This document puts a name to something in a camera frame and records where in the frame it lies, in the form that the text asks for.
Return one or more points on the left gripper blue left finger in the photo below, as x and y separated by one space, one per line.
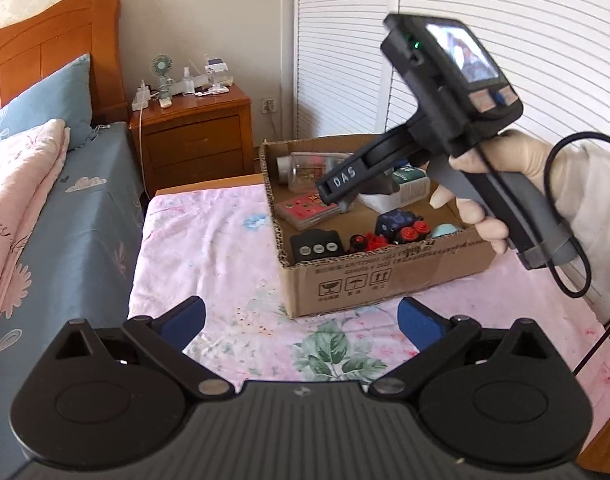
161 341

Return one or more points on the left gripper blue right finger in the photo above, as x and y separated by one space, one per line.
441 343

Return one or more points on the light blue round case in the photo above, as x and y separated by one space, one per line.
444 229

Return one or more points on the clear jar with white lid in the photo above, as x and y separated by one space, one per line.
300 171

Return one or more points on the red playing card case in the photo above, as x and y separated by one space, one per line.
305 211

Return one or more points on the white sleeved right forearm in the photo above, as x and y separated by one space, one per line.
580 182

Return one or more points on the white gloved right hand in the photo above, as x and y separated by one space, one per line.
512 151

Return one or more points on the cardboard box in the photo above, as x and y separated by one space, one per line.
327 285

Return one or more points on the floral pink tablecloth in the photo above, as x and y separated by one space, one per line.
219 245

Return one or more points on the blue bed sheet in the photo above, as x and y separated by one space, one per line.
78 263

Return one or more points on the black cube toy red wheels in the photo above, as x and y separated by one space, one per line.
400 226

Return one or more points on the white louvered closet door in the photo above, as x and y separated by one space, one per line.
559 62

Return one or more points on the red toy train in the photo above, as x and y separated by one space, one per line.
366 242

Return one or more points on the wooden nightstand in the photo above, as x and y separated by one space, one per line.
198 138

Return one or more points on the pink floral quilt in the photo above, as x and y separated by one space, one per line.
30 162

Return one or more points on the white power strip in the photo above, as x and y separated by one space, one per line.
141 98

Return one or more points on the clear spray bottle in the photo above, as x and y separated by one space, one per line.
188 82

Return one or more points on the blue pillow right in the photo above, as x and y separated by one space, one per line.
65 95

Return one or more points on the small green desk fan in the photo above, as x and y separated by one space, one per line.
161 67

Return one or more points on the wooden bed headboard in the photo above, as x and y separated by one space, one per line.
35 48

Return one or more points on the wall power outlet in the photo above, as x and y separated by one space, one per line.
269 106

